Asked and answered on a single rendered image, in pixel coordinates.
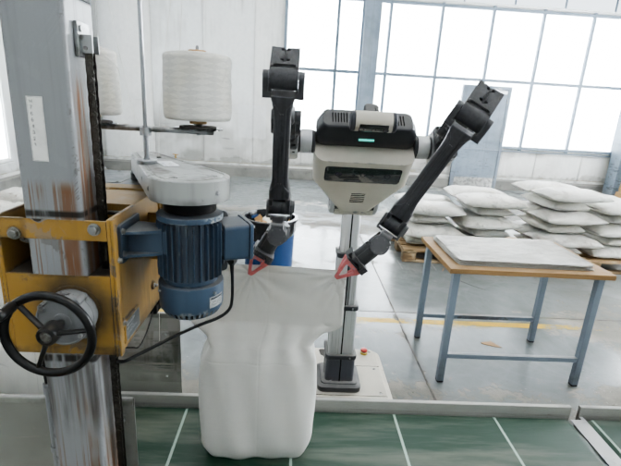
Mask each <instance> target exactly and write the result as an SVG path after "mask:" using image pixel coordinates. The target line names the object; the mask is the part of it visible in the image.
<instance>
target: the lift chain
mask: <svg viewBox="0 0 621 466"><path fill-rule="evenodd" d="M85 69H86V75H87V90H88V103H89V108H90V123H91V141H92V155H93V170H94V175H95V177H94V181H95V187H96V201H97V215H98V220H99V221H106V220H107V219H108V210H107V203H106V200H107V198H106V190H105V175H104V149H103V143H102V139H103V137H102V129H101V114H100V100H99V93H98V91H99V88H98V80H97V64H96V57H95V53H94V52H93V54H86V53H85ZM100 245H101V258H102V269H109V255H108V243H107V241H100ZM117 359H118V357H116V355H109V360H110V371H111V382H112V393H113V405H114V416H115V428H116V448H117V458H118V466H127V458H126V447H125V444H126V442H125V430H124V418H123V406H122V395H121V384H120V372H119V363H118V362H116V360H117Z"/></svg>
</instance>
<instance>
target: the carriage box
mask: <svg viewBox="0 0 621 466"><path fill-rule="evenodd" d="M105 190H106V198H107V200H106V203H107V210H108V219H107V220H106V221H95V220H85V221H79V220H58V219H39V218H26V215H25V207H24V203H23V204H21V205H18V206H15V207H13V208H10V209H7V210H5V211H3V212H0V281H1V287H2V293H3V299H4V305H5V304H6V303H7V302H9V301H12V300H14V299H15V298H17V297H18V296H21V295H23V294H26V293H29V292H34V291H49V292H53V293H56V292H58V291H60V290H63V289H76V290H80V291H82V292H86V293H87V294H88V295H89V296H90V297H91V298H92V299H93V301H94V302H95V304H96V306H97V309H98V320H97V322H96V327H95V330H96V335H97V344H96V349H95V352H94V354H99V355H116V357H119V356H120V357H122V356H123V355H124V353H125V348H126V346H127V345H128V343H129V342H130V340H131V339H132V338H133V337H134V335H135V334H136V333H137V331H138V330H139V328H140V326H141V325H142V324H143V322H144V321H145V319H146V318H147V316H148V315H149V313H150V312H151V311H152V309H153V307H154V306H155V304H156V303H157V302H158V300H159V299H160V298H159V292H158V289H159V284H158V280H159V277H160V275H158V262H157V259H150V256H149V257H136V258H129V259H128V260H127V261H126V262H125V263H124V264H121V263H123V259H122V258H120V257H119V254H118V241H117V226H118V225H119V224H120V223H122V222H123V221H125V220H126V219H127V218H129V217H130V216H132V215H134V214H135V213H139V215H140V221H143V222H148V213H149V212H157V211H158V210H159V209H161V204H160V203H158V202H153V201H151V200H149V198H148V197H147V195H146V193H145V192H144V190H143V189H137V188H119V187H105ZM29 239H66V240H87V241H107V243H108V255H109V269H102V266H100V267H99V268H97V269H96V270H95V271H94V272H93V273H92V274H90V275H89V276H63V275H42V274H34V273H33V271H32V264H31V257H30V244H29ZM41 302H43V300H34V301H30V302H27V303H25V304H23V305H24V306H25V307H26V308H27V309H28V310H29V311H30V312H31V313H32V314H33V315H34V316H35V315H36V312H37V306H38V305H39V304H40V303H41ZM139 307H140V324H139V326H138V327H137V329H136V330H135V331H134V333H133V334H132V336H131V337H130V339H129V340H128V336H127V325H128V320H129V318H130V317H131V316H132V314H133V313H134V312H135V311H136V310H137V309H138V308H139ZM38 330H39V329H38V328H37V327H36V326H35V325H34V324H33V323H32V322H31V321H30V320H29V319H28V318H27V317H26V316H25V315H24V314H23V313H22V312H21V311H19V310H18V309H17V310H16V311H15V312H14V313H13V314H12V316H11V318H10V321H9V335H10V338H11V340H12V343H13V344H14V346H15V348H16V349H17V350H18V352H41V349H42V346H43V345H41V344H40V343H39V342H38V341H37V340H36V333H37V331H38ZM86 347H87V338H84V339H82V340H81V341H79V342H77V343H75V344H71V345H59V344H54V345H51V346H48V348H47V351H46V353H72V354H84V352H85V349H86Z"/></svg>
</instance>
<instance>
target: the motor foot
mask: <svg viewBox="0 0 621 466"><path fill-rule="evenodd" d="M117 241H118V254H119V257H120V258H122V259H123V263H121V264H124V263H125V262H126V261H127V260H128V259H129V258H136V257H149V256H162V234H161V229H158V227H156V223H153V222H143V221H140V215H139V213H135V214H134V215H132V216H130V217H129V218H127V219H126V220H125V221H123V222H122V223H120V224H119V225H118V226H117ZM163 249H164V255H166V235H165V230H164V232H163Z"/></svg>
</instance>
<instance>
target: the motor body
mask: <svg viewBox="0 0 621 466"><path fill-rule="evenodd" d="M223 217H224V213H223V211H222V210H221V209H219V208H217V209H216V210H215V211H214V212H212V213H210V214H207V215H172V214H169V213H167V212H165V211H164V210H163V208H162V209H159V210H158V211H157V212H156V227H158V229H161V234H162V256H157V262H158V275H160V277H159V280H158V284H159V289H158V292H159V298H160V305H161V308H162V309H163V311H164V312H165V313H166V314H167V315H169V316H170V317H173V318H176V319H179V320H198V319H202V318H205V317H208V316H210V315H212V314H214V313H216V312H217V311H218V310H219V308H220V307H221V305H222V303H223V298H224V277H223V275H222V223H221V222H220V221H221V220H222V219H223ZM164 230H165V235H166V255H164V249H163V232H164Z"/></svg>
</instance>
